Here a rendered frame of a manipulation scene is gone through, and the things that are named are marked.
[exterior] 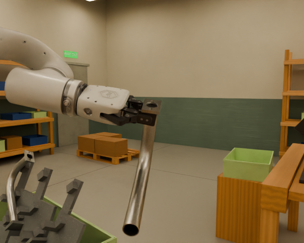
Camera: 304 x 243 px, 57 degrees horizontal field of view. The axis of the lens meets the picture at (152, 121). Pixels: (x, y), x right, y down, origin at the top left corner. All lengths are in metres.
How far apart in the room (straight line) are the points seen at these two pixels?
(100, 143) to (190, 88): 2.79
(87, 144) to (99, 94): 5.47
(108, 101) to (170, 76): 6.89
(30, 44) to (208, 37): 6.54
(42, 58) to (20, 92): 0.12
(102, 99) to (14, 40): 0.24
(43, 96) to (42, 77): 0.04
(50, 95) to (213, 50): 6.51
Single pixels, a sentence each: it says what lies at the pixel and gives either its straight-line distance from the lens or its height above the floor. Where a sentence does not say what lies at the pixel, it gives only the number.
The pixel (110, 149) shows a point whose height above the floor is 0.28.
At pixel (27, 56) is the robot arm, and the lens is 0.75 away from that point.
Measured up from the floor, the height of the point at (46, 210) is 1.01.
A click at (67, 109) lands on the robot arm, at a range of 0.64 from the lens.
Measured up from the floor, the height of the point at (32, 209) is 1.01.
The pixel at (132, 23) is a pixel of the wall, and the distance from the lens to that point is 8.34.
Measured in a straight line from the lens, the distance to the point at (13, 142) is 6.25.
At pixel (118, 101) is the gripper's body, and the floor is 1.42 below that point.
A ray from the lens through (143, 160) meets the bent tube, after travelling 0.65.
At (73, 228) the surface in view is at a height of 1.00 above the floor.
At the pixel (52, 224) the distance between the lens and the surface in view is 1.04.
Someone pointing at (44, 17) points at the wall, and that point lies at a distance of 7.48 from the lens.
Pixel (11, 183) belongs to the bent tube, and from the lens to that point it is 1.32.
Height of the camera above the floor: 1.44
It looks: 6 degrees down
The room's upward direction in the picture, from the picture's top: straight up
